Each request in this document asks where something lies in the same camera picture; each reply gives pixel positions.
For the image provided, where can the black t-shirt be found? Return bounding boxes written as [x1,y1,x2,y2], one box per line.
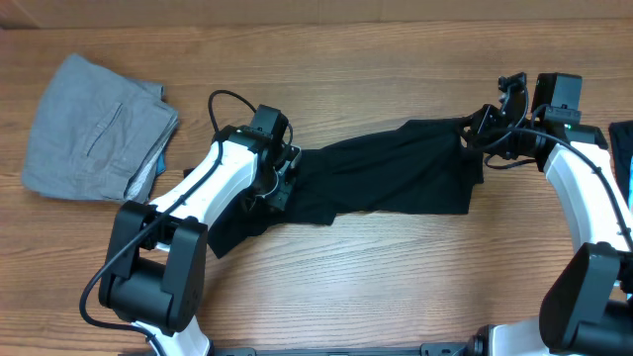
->
[208,119,484,258]

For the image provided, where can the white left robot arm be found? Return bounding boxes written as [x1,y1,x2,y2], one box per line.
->
[99,105,301,355]

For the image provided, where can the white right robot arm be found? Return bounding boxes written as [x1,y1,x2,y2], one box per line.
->
[460,72,632,355]

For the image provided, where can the blue garment under shorts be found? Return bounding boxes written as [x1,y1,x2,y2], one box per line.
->
[155,152,166,176]

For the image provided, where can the dark garment at right edge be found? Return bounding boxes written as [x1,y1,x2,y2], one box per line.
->
[608,121,633,202]

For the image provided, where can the light blue item right edge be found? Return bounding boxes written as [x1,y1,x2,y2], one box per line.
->
[627,165,633,212]

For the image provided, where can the folded grey shorts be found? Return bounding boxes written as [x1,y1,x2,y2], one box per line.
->
[22,54,178,203]

